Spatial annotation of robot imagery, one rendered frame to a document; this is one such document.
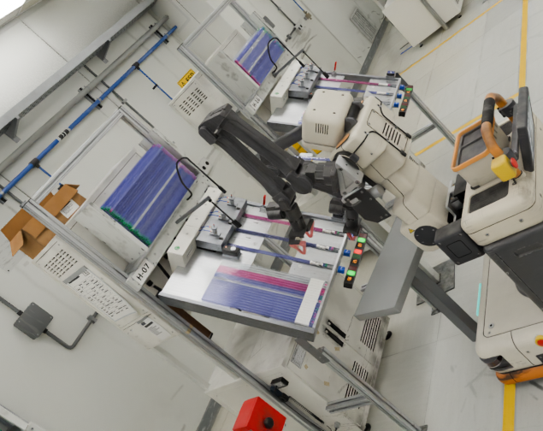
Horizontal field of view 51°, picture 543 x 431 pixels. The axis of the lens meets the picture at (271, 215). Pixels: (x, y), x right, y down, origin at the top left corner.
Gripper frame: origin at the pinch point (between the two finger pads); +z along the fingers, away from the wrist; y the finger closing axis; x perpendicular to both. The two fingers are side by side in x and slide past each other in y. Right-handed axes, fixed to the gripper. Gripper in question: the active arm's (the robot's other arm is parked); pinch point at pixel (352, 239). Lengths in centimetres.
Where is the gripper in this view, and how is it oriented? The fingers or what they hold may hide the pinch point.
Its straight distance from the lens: 259.7
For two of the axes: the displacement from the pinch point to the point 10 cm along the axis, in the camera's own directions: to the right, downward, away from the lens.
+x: 9.4, 1.4, -3.0
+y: -3.2, 6.5, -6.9
